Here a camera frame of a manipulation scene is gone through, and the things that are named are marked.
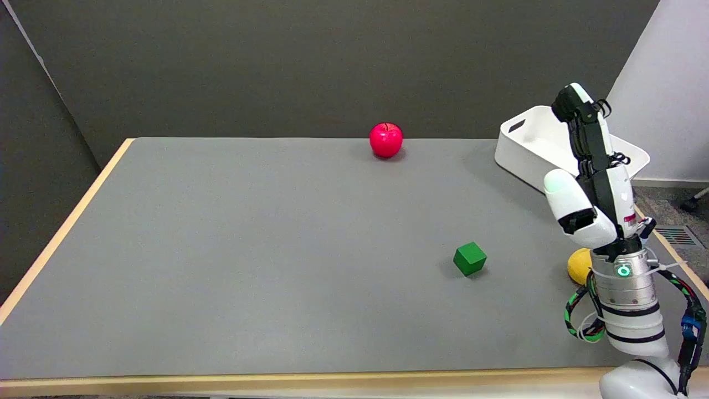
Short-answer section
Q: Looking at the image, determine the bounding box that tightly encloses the green black braided cable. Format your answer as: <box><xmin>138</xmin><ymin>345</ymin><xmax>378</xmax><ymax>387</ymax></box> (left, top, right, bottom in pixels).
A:
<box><xmin>564</xmin><ymin>273</ymin><xmax>607</xmax><ymax>343</ymax></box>

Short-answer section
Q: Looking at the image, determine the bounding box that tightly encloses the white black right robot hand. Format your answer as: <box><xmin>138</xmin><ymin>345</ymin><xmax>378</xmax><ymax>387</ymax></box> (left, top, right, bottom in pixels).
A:
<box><xmin>543</xmin><ymin>83</ymin><xmax>657</xmax><ymax>257</ymax></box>

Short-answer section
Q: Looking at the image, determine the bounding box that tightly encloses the black chair caster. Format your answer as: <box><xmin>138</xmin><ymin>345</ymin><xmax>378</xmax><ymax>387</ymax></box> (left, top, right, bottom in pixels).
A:
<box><xmin>680</xmin><ymin>187</ymin><xmax>709</xmax><ymax>213</ymax></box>

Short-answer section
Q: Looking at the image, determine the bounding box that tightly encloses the yellow pear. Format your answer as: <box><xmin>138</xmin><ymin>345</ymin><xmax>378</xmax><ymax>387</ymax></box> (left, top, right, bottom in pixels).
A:
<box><xmin>567</xmin><ymin>248</ymin><xmax>593</xmax><ymax>285</ymax></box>

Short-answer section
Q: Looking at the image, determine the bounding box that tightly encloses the floor vent grille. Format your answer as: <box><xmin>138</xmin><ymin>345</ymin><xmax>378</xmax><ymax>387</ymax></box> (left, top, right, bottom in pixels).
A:
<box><xmin>655</xmin><ymin>225</ymin><xmax>700</xmax><ymax>247</ymax></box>

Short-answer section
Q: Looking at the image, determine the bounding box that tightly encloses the red apple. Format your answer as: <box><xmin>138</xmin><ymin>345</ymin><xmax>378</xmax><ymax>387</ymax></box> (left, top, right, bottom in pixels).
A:
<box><xmin>369</xmin><ymin>122</ymin><xmax>404</xmax><ymax>159</ymax></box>

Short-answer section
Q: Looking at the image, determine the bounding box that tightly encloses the green cube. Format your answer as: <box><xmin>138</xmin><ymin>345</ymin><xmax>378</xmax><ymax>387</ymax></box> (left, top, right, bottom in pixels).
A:
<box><xmin>453</xmin><ymin>242</ymin><xmax>488</xmax><ymax>277</ymax></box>

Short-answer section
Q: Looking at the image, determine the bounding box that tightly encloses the white plastic bin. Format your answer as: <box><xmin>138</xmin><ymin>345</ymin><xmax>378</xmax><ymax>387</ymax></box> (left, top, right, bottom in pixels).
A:
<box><xmin>494</xmin><ymin>105</ymin><xmax>650</xmax><ymax>195</ymax></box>

